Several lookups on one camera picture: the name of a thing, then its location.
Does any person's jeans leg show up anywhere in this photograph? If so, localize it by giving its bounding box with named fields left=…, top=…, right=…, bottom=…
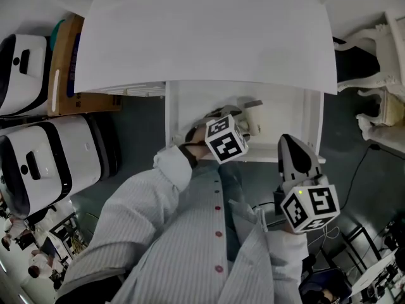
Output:
left=218, top=165, right=245, bottom=263

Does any person's right forearm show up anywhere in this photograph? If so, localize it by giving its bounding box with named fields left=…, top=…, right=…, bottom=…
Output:
left=265, top=229, right=310, bottom=304

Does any teal round object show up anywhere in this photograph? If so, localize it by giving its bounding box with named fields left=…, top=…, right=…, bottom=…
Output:
left=50, top=19, right=66, bottom=41

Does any large white black robot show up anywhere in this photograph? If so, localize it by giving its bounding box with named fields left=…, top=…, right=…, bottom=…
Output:
left=0, top=114, right=122, bottom=219

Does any white chest of drawers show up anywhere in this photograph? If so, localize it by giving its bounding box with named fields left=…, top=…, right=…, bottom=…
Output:
left=53, top=0, right=339, bottom=98

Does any small white black robot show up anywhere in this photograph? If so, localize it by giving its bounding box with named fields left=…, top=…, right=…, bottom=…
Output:
left=0, top=33, right=52, bottom=117

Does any ornate white vanity table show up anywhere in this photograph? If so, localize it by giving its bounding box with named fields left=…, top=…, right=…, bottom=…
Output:
left=332, top=8, right=405, bottom=91

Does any short black cable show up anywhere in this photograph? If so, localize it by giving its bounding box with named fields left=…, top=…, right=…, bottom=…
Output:
left=251, top=201, right=277, bottom=228

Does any brown cardboard box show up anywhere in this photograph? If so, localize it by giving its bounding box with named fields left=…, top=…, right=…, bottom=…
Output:
left=47, top=13, right=123, bottom=117

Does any dark blue chair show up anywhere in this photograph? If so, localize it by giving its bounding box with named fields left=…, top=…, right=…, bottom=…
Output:
left=299, top=266, right=354, bottom=304

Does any ornate white cushioned stool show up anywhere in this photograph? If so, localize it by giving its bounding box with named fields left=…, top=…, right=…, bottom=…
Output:
left=356, top=87, right=405, bottom=130

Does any thin white cable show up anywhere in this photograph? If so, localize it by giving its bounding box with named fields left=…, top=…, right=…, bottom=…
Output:
left=308, top=225, right=340, bottom=244

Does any striped white shirt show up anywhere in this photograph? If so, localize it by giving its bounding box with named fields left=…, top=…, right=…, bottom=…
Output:
left=55, top=161, right=310, bottom=304

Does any cream hair dryer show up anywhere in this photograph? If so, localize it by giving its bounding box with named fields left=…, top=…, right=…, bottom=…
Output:
left=235, top=96, right=270, bottom=138

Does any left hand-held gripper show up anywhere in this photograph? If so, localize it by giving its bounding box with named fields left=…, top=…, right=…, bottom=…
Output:
left=204, top=105, right=253, bottom=165

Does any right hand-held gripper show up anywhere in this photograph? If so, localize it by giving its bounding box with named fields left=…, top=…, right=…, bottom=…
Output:
left=278, top=134, right=341, bottom=234

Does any long black cable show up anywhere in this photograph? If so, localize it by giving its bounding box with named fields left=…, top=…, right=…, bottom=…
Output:
left=344, top=143, right=381, bottom=203

